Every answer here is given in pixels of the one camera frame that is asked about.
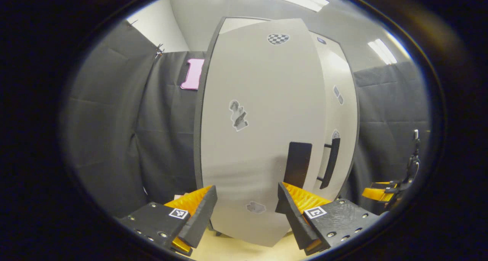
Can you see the white cabinet door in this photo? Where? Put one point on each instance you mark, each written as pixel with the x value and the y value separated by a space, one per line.
pixel 267 81
pixel 345 112

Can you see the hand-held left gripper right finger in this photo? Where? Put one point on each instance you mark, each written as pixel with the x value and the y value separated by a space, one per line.
pixel 290 215

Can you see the white and grey shoe cabinet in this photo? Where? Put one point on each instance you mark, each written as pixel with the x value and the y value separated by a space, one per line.
pixel 267 81

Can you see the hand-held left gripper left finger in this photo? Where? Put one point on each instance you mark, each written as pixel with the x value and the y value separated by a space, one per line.
pixel 202 215

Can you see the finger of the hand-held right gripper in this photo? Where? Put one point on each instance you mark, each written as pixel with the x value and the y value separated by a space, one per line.
pixel 377 194
pixel 385 184

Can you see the black backdrop cloth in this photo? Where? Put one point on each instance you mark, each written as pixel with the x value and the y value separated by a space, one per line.
pixel 389 112
pixel 114 120

